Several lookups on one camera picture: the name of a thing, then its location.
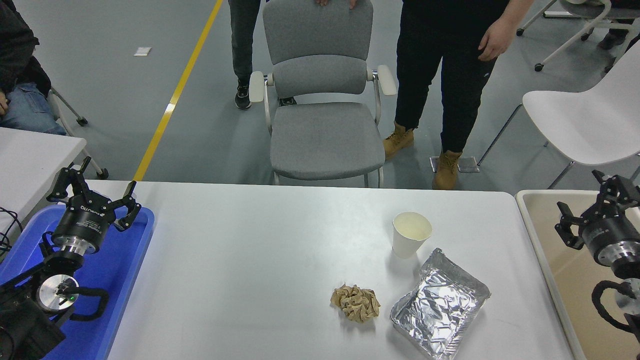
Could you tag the tan paper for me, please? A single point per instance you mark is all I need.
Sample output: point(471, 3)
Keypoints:
point(355, 302)

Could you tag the white-framed rolling chair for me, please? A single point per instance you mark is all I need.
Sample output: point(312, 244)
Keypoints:
point(590, 10)

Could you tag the person's left hand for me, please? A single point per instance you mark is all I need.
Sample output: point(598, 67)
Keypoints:
point(497, 40)

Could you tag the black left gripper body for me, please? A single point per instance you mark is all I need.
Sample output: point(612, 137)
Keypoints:
point(82, 222)

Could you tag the grey padded office chair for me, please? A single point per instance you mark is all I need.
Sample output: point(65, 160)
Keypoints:
point(325, 140)

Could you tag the silver floor plate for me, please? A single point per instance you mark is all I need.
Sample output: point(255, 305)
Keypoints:
point(470, 165)
point(434, 162)

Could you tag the large pale bin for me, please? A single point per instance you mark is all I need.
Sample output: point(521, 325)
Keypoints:
point(570, 280)

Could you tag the person's right hand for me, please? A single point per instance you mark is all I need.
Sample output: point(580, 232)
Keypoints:
point(3, 105)

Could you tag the person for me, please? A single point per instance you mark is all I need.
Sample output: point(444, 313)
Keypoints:
point(425, 75)
point(20, 50)
point(611, 41)
point(243, 50)

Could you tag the chair with caster legs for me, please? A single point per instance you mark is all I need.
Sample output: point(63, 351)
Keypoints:
point(102, 173)

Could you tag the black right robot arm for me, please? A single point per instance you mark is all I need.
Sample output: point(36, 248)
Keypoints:
point(627, 270)

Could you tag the white shell chair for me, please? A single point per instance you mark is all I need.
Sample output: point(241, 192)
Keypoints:
point(590, 120)

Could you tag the blue plastic tray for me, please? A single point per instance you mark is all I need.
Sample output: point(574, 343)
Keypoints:
point(120, 280)

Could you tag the silver foil tray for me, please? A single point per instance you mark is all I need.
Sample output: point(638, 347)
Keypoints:
point(440, 305)

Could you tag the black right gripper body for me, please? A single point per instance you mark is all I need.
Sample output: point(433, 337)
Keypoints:
point(607, 230)

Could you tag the white paper cup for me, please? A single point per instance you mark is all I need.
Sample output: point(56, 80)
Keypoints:
point(407, 245)

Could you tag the white side table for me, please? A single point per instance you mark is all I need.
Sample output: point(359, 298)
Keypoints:
point(30, 165)

